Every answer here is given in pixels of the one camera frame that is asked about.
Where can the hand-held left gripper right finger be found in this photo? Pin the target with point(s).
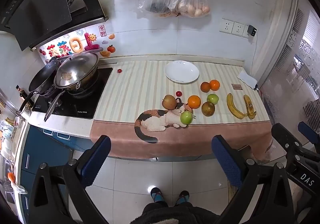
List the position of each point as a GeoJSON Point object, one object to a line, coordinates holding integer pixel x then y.
{"type": "Point", "coordinates": [225, 161]}

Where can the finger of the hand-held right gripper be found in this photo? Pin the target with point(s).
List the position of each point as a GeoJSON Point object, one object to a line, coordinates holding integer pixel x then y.
{"type": "Point", "coordinates": [285, 136]}
{"type": "Point", "coordinates": [308, 132]}

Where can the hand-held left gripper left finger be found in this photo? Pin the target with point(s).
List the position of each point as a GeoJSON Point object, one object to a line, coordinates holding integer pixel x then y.
{"type": "Point", "coordinates": [98, 159]}

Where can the brown apple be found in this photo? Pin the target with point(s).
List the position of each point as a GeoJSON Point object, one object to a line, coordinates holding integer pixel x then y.
{"type": "Point", "coordinates": [208, 109]}

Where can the green apple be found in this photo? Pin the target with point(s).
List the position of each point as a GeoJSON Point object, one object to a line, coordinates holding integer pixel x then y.
{"type": "Point", "coordinates": [212, 99]}
{"type": "Point", "coordinates": [186, 117]}

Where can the orange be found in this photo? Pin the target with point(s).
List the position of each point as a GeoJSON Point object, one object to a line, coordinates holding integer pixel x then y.
{"type": "Point", "coordinates": [194, 102]}
{"type": "Point", "coordinates": [214, 85]}

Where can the dark red-brown round fruit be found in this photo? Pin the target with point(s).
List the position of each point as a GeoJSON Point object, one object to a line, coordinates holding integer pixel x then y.
{"type": "Point", "coordinates": [205, 87]}

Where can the red-yellow apple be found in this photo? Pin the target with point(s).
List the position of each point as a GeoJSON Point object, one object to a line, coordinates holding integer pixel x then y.
{"type": "Point", "coordinates": [169, 102]}

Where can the white ceramic plate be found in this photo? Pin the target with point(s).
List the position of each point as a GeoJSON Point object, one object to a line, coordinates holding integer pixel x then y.
{"type": "Point", "coordinates": [181, 71]}

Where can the yellow banana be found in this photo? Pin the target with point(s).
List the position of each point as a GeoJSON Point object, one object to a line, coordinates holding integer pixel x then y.
{"type": "Point", "coordinates": [233, 107]}
{"type": "Point", "coordinates": [249, 106]}

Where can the person's right shoe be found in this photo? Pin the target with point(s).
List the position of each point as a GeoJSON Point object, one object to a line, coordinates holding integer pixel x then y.
{"type": "Point", "coordinates": [183, 197]}

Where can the person's shoe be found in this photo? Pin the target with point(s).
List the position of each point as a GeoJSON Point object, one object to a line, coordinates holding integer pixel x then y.
{"type": "Point", "coordinates": [183, 197]}
{"type": "Point", "coordinates": [157, 195]}

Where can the black glass stove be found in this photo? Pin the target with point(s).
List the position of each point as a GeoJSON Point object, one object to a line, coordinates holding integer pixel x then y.
{"type": "Point", "coordinates": [75, 106]}

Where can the blue kitchen cabinet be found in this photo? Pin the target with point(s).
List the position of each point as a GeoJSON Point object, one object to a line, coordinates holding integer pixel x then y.
{"type": "Point", "coordinates": [37, 151]}

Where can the person's dark trousers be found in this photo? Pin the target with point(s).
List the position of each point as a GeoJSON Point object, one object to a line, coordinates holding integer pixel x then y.
{"type": "Point", "coordinates": [180, 214]}

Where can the person's left shoe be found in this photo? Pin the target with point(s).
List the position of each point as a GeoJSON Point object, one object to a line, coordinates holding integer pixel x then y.
{"type": "Point", "coordinates": [157, 195]}

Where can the white folded cloth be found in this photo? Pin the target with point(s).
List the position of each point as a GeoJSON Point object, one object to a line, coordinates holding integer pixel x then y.
{"type": "Point", "coordinates": [246, 78]}

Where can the small brown square coaster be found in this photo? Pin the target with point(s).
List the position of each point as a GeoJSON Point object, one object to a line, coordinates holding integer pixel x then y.
{"type": "Point", "coordinates": [236, 86]}

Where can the frosted glass sliding door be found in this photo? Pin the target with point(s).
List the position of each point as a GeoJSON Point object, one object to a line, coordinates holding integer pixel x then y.
{"type": "Point", "coordinates": [287, 64]}

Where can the stainless steel wok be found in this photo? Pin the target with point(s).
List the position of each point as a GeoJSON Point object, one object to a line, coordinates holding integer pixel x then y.
{"type": "Point", "coordinates": [82, 84]}

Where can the cat printed striped tablecloth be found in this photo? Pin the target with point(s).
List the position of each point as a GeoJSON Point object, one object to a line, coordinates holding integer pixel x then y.
{"type": "Point", "coordinates": [140, 84]}

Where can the white mug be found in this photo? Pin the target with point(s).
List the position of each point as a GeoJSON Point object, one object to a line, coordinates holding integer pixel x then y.
{"type": "Point", "coordinates": [26, 112]}

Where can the glass wok lid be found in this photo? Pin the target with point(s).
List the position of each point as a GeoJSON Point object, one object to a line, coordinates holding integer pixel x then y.
{"type": "Point", "coordinates": [76, 69]}

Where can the black frying pan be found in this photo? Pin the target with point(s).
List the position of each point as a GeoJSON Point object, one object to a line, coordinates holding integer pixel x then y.
{"type": "Point", "coordinates": [41, 79]}

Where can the dark sauce bottle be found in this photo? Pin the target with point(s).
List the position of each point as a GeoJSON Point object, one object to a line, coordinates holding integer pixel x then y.
{"type": "Point", "coordinates": [22, 92]}

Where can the black charger plug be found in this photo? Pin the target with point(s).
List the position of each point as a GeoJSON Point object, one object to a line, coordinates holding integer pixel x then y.
{"type": "Point", "coordinates": [251, 30]}

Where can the black range hood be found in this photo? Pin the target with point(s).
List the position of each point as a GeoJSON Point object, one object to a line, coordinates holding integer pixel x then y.
{"type": "Point", "coordinates": [37, 9]}

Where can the white wall socket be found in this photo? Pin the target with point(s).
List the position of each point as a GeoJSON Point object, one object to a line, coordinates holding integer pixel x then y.
{"type": "Point", "coordinates": [226, 25]}
{"type": "Point", "coordinates": [245, 33]}
{"type": "Point", "coordinates": [238, 28]}

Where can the colourful wall stickers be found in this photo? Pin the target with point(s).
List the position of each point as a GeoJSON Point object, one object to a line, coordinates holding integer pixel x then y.
{"type": "Point", "coordinates": [75, 45]}

